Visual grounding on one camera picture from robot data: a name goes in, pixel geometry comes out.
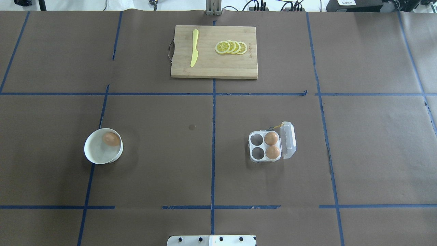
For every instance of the brown egg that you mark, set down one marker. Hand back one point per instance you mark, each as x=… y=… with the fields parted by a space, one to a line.
x=271 y=138
x=273 y=152
x=111 y=139

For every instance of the clear plastic egg box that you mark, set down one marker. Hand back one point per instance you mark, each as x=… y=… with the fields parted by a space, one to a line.
x=286 y=143

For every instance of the wooden cutting board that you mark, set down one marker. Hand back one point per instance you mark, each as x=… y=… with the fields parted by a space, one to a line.
x=210 y=64

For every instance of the back lemon slice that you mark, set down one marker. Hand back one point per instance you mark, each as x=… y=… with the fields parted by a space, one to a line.
x=242 y=48

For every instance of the yellow plastic knife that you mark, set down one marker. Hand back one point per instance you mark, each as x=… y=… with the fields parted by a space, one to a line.
x=195 y=53

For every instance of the white ceramic bowl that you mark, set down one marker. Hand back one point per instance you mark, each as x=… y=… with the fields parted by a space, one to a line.
x=99 y=153

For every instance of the grey aluminium post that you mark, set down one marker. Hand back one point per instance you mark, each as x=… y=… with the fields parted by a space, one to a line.
x=214 y=7

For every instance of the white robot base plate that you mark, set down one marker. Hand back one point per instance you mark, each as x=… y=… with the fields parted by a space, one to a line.
x=212 y=240

